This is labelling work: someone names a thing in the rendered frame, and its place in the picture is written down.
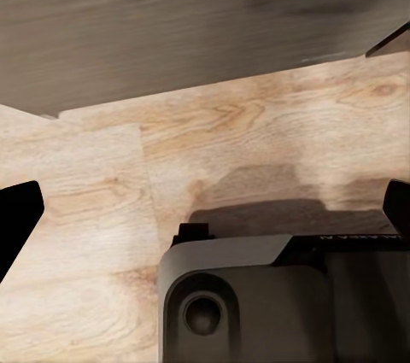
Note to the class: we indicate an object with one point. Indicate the dishwasher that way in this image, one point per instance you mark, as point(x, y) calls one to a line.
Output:
point(57, 55)

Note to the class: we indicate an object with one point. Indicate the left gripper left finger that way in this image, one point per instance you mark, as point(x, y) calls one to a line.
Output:
point(21, 207)

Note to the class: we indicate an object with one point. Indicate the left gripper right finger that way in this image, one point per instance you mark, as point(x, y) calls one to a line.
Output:
point(397, 208)

